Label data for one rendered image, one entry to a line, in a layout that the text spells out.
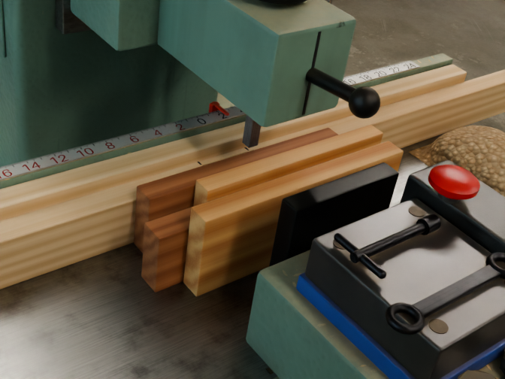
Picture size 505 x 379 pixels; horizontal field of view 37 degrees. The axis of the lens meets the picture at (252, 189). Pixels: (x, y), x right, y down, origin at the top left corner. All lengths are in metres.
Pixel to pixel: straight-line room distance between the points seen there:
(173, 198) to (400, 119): 0.25
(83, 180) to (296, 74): 0.16
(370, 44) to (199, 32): 2.66
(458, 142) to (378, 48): 2.48
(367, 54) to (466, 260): 2.68
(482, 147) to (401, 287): 0.31
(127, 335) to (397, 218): 0.18
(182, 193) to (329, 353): 0.17
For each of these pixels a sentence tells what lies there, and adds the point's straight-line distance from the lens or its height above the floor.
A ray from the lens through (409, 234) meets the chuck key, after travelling 0.43.
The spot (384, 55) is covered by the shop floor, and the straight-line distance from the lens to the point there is 3.13.
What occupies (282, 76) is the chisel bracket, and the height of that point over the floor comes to 1.04.
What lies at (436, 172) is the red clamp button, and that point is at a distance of 0.46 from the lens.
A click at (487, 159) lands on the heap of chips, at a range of 0.69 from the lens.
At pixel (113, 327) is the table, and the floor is 0.90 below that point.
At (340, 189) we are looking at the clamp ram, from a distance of 0.48.
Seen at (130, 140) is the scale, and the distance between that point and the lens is 0.57.
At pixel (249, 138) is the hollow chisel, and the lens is 0.58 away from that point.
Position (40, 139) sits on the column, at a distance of 0.72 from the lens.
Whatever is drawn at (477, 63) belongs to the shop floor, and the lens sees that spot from 3.26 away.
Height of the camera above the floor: 1.26
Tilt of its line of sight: 35 degrees down
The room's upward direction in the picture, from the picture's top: 9 degrees clockwise
